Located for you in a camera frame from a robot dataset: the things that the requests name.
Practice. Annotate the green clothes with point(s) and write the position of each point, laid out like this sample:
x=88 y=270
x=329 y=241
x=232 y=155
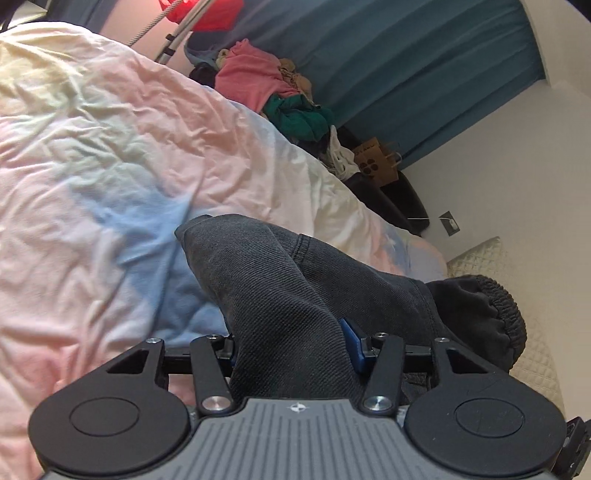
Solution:
x=295 y=120

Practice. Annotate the black tub chair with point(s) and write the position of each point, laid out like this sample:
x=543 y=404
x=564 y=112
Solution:
x=397 y=203

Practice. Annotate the beige plush item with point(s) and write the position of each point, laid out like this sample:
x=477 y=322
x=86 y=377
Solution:
x=295 y=78

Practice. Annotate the white plastic bag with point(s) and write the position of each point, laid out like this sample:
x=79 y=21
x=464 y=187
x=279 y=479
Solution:
x=340 y=157

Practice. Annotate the silver tripod stand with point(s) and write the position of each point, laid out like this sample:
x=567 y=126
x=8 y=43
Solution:
x=167 y=48

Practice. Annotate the brown paper bag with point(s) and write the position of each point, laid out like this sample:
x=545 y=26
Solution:
x=374 y=161

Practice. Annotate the black pants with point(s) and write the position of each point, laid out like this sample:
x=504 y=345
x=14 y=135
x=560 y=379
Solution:
x=286 y=300

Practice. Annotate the red mesh bag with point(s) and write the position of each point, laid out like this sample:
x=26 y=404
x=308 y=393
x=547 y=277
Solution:
x=207 y=16

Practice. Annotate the pink clothes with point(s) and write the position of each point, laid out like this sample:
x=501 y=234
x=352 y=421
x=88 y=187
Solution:
x=249 y=78

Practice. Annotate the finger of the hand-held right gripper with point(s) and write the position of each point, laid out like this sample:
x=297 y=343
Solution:
x=579 y=447

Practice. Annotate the pastel bed sheet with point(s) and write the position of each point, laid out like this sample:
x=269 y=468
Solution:
x=92 y=184

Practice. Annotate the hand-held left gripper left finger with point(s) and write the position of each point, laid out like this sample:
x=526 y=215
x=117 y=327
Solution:
x=207 y=364

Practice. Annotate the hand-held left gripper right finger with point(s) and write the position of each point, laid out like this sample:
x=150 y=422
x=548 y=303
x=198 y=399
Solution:
x=353 y=346

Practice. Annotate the wall outlet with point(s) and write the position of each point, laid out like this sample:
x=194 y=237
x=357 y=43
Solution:
x=449 y=224

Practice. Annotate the blue curtain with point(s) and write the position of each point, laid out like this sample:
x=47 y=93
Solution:
x=415 y=69
x=87 y=11

